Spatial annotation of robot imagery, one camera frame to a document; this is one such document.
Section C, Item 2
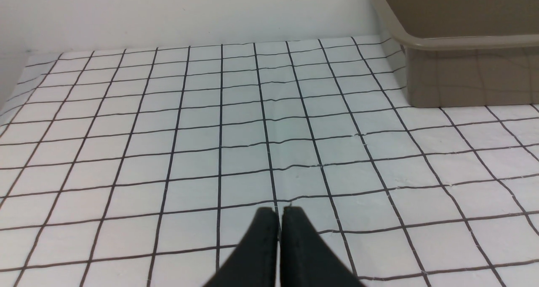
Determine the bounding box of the white black grid tablecloth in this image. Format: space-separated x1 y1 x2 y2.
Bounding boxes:
0 37 539 287

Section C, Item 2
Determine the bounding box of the olive green plastic bin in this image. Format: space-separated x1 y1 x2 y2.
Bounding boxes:
370 0 539 108

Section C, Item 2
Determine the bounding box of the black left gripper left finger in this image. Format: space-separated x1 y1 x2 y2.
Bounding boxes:
205 207 279 287

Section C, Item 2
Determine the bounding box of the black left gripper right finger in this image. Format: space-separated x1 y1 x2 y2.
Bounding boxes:
280 206 364 287

